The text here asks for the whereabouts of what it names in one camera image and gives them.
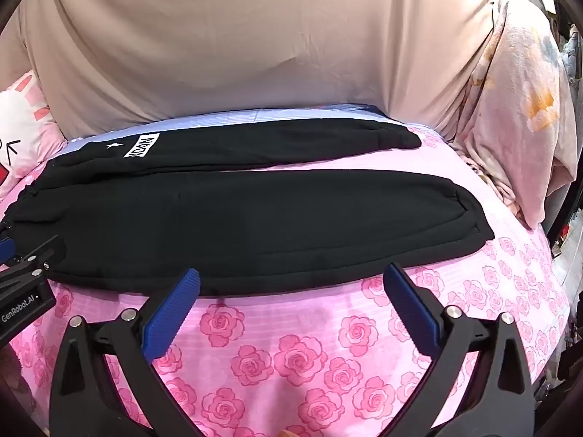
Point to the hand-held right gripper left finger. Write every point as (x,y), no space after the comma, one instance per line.
(175,307)

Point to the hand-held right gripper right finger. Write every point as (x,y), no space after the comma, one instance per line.
(412,305)

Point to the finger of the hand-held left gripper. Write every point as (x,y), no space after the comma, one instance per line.
(32,256)

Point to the black pants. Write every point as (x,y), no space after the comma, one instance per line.
(237,227)

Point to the pink rose bedsheet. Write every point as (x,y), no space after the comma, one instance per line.
(319,364)

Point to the white pink cartoon pillow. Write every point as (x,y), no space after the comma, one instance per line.
(20,132)

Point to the lilac striped cloth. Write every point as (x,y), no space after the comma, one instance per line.
(191,120)

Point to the pale floral blanket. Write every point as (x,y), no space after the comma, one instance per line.
(519,114)

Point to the beige cloth cover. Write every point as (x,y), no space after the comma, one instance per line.
(255,41)

